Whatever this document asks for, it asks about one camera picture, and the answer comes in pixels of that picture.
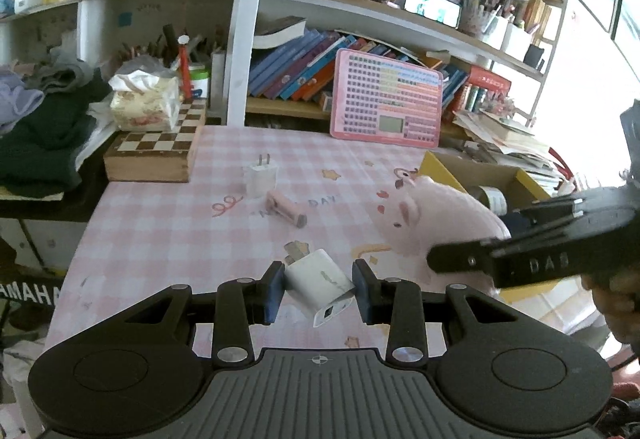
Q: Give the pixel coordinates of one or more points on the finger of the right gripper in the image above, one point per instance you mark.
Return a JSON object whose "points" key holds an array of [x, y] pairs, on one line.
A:
{"points": [[544, 218], [480, 256]]}

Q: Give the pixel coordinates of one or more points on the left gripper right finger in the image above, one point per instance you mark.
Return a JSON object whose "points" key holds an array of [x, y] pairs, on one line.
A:
{"points": [[397, 304]]}

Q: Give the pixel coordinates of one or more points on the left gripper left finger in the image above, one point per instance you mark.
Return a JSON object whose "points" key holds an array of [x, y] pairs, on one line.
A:
{"points": [[240, 304]]}

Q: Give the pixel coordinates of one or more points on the clear tape roll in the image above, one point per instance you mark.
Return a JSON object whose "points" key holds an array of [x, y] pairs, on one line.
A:
{"points": [[490, 197]]}

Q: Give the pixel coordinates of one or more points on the small white charger cube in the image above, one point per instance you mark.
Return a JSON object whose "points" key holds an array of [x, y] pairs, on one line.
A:
{"points": [[319, 287]]}

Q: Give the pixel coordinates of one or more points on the pink plush toy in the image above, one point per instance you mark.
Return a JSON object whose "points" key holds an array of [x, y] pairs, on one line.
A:
{"points": [[420, 213]]}

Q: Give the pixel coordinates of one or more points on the pink cylindrical gadget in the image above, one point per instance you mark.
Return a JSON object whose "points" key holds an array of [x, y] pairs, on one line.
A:
{"points": [[277, 202]]}

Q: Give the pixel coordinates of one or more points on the white plug adapter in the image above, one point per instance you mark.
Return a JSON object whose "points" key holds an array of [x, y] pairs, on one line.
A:
{"points": [[260, 177]]}

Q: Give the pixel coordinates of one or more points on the yellow cardboard box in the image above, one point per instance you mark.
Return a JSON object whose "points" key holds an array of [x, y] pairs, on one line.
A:
{"points": [[518, 188]]}

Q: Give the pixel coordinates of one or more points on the stack of papers and books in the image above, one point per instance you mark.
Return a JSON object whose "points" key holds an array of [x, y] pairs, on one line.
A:
{"points": [[509, 138]]}

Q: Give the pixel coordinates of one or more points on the pink checked tablecloth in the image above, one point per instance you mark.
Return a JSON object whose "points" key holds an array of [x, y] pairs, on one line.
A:
{"points": [[143, 237]]}

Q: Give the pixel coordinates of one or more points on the red dictionary book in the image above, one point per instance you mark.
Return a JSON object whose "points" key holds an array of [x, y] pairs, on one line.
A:
{"points": [[489, 80]]}

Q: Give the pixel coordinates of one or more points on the wooden chessboard box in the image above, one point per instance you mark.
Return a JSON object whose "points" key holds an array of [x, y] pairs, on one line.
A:
{"points": [[158, 157]]}

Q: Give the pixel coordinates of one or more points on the white pen holder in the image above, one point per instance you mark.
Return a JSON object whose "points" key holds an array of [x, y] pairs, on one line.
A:
{"points": [[515, 42]]}

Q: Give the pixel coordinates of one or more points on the pink keyboard learning toy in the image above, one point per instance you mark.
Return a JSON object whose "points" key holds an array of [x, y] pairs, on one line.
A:
{"points": [[386, 101]]}

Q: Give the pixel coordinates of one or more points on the white bookshelf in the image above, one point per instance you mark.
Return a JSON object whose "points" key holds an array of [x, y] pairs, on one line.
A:
{"points": [[227, 33]]}

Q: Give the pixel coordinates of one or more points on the floral tissue pack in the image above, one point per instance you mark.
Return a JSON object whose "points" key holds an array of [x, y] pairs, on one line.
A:
{"points": [[145, 102]]}

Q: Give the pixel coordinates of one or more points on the lit phone on shelf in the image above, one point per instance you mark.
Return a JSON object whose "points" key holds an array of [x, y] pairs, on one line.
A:
{"points": [[441, 11]]}

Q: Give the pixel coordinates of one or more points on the row of blue books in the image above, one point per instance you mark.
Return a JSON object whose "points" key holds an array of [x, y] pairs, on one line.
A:
{"points": [[279, 72]]}

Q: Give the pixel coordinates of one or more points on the red white pen toy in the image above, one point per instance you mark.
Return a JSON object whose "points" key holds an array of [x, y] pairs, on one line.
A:
{"points": [[184, 60]]}

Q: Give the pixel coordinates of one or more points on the pile of dark clothes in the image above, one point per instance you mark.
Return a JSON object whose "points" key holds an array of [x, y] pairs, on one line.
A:
{"points": [[39, 151]]}

